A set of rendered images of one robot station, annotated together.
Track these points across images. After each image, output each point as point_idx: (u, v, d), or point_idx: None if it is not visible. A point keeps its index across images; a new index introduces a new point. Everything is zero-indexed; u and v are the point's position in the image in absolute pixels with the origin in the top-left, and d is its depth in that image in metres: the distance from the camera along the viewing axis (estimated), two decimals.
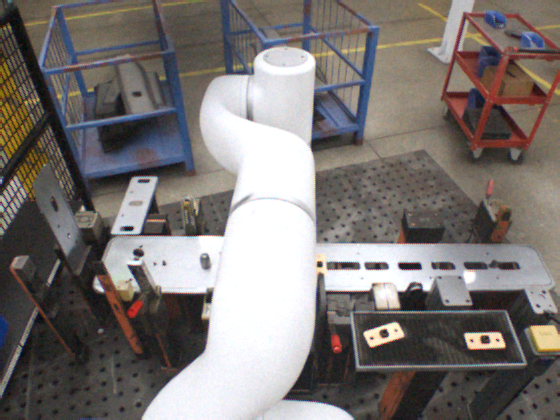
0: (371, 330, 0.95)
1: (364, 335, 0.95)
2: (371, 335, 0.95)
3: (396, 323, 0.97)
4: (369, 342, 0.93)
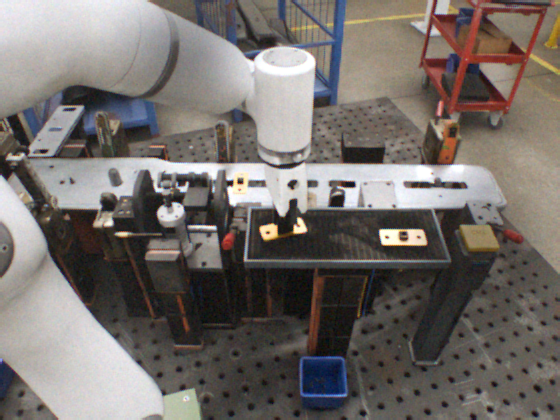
0: (269, 225, 0.83)
1: (260, 230, 0.82)
2: (268, 230, 0.82)
3: (299, 219, 0.84)
4: (264, 237, 0.81)
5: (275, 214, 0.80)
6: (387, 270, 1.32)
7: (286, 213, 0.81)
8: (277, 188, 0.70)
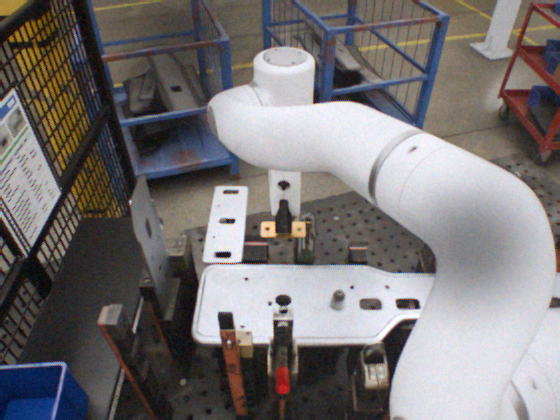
0: (271, 222, 0.83)
1: (261, 225, 0.83)
2: (268, 226, 0.83)
3: (303, 223, 0.83)
4: (262, 232, 0.81)
5: None
6: None
7: (288, 214, 0.81)
8: (269, 186, 0.70)
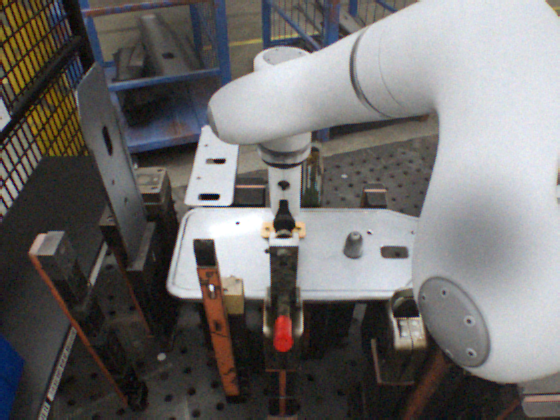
0: (271, 222, 0.83)
1: (261, 225, 0.83)
2: (268, 226, 0.83)
3: (303, 223, 0.83)
4: (262, 232, 0.81)
5: None
6: None
7: (288, 214, 0.81)
8: (269, 186, 0.70)
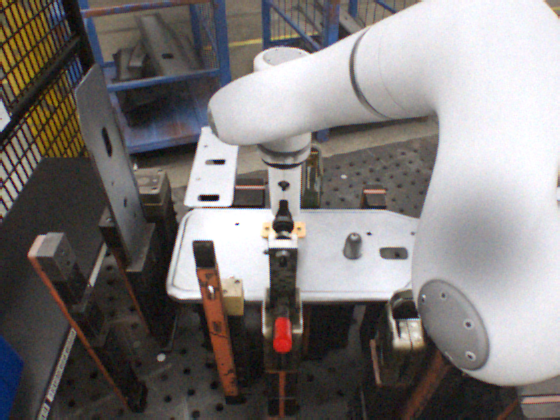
0: (271, 222, 0.83)
1: (261, 225, 0.83)
2: (268, 226, 0.83)
3: (302, 223, 0.83)
4: (262, 232, 0.81)
5: None
6: None
7: (288, 214, 0.81)
8: (269, 186, 0.70)
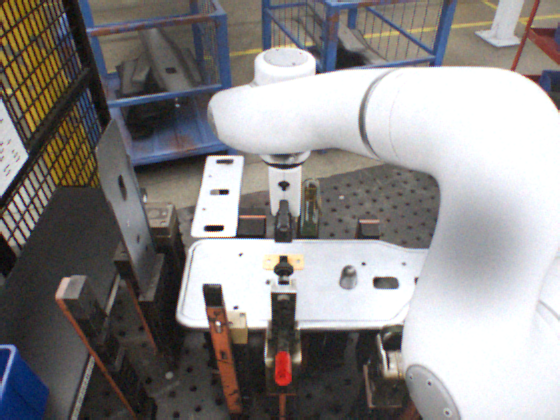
0: (272, 254, 0.90)
1: (263, 257, 0.90)
2: (269, 258, 0.89)
3: (301, 255, 0.90)
4: (264, 264, 0.88)
5: None
6: None
7: None
8: (270, 186, 0.70)
